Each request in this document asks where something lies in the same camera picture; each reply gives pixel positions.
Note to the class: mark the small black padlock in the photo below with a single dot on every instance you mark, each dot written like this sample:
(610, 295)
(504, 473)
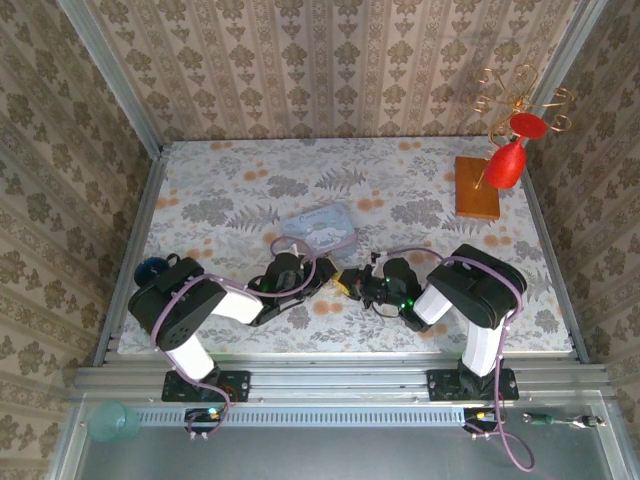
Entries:
(346, 276)

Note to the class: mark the cartoon print tin box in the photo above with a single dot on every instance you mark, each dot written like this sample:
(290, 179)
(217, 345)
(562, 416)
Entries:
(320, 227)

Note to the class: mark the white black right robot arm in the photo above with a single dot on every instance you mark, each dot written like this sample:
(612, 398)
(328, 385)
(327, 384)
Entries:
(480, 290)

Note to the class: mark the floral table mat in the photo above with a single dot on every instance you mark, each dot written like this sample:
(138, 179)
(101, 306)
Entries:
(350, 175)

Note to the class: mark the dark blue round object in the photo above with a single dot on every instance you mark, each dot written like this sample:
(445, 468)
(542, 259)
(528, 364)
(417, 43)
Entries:
(147, 270)

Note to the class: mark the red plastic wine glass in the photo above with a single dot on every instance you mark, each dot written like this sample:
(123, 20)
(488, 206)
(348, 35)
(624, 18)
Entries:
(505, 167)

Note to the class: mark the grey metal panel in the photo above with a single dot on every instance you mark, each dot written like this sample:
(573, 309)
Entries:
(325, 455)

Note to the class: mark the teal plastic cup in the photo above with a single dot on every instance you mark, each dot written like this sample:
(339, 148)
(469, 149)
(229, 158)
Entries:
(112, 422)

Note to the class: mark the aluminium front frame rail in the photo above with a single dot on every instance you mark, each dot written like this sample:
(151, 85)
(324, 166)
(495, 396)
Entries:
(340, 380)

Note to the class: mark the aluminium side frame rail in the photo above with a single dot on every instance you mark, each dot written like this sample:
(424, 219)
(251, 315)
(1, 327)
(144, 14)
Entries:
(147, 200)
(545, 225)

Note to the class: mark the aluminium frame post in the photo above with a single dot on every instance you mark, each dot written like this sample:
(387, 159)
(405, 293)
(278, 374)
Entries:
(568, 50)
(112, 75)

